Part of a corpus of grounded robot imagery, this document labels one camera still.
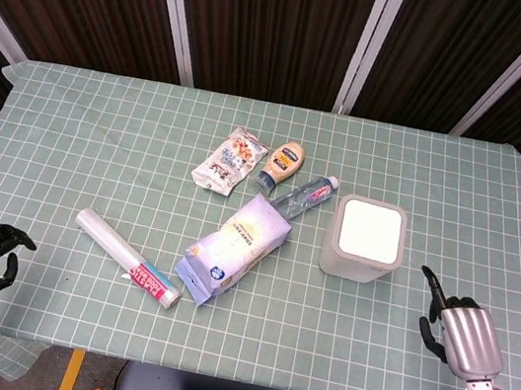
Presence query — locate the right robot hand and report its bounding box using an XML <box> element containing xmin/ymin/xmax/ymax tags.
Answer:
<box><xmin>404</xmin><ymin>264</ymin><xmax>519</xmax><ymax>386</ymax></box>

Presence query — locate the white square container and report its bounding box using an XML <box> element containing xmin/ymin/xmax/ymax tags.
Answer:
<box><xmin>316</xmin><ymin>190</ymin><xmax>411</xmax><ymax>290</ymax></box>

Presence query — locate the yellow floor tape strip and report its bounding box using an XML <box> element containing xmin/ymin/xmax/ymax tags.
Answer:
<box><xmin>56</xmin><ymin>347</ymin><xmax>87</xmax><ymax>390</ymax></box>

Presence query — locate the plastic food wrap roll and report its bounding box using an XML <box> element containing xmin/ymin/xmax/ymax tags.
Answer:
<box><xmin>62</xmin><ymin>205</ymin><xmax>194</xmax><ymax>314</ymax></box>

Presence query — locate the clear plastic water bottle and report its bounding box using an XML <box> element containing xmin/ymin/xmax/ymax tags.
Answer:
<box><xmin>267</xmin><ymin>166</ymin><xmax>341</xmax><ymax>228</ymax></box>

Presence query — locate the green checkered tablecloth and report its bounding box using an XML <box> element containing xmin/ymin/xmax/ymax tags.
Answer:
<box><xmin>0</xmin><ymin>54</ymin><xmax>521</xmax><ymax>390</ymax></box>

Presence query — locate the pale blue paper bag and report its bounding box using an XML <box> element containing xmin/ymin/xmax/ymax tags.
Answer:
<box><xmin>168</xmin><ymin>181</ymin><xmax>298</xmax><ymax>320</ymax></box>

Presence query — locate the mayonnaise squeeze bottle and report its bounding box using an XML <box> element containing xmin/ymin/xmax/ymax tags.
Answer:
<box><xmin>249</xmin><ymin>135</ymin><xmax>309</xmax><ymax>198</ymax></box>

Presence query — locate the white snack packet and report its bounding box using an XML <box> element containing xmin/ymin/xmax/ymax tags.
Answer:
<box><xmin>187</xmin><ymin>119</ymin><xmax>273</xmax><ymax>203</ymax></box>

